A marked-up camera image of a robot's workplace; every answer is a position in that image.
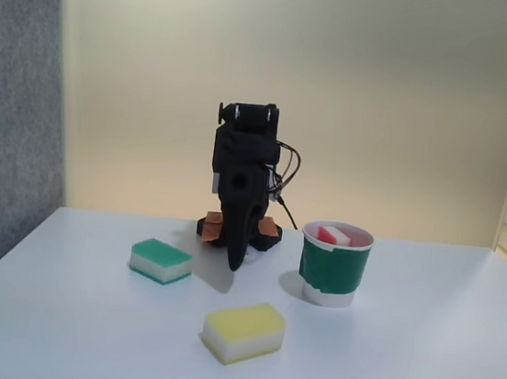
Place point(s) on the red and white sponge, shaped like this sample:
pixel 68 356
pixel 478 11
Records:
pixel 333 235

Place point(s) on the white label plate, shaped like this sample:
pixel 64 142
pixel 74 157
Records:
pixel 216 182

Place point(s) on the green and white sponge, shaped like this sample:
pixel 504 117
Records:
pixel 161 261

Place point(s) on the white cup with green tape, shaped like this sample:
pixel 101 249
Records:
pixel 334 266

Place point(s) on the yellow and white sponge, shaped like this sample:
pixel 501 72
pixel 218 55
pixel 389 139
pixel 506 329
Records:
pixel 243 331

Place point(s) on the grey felt partition panel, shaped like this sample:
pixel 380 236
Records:
pixel 14 100

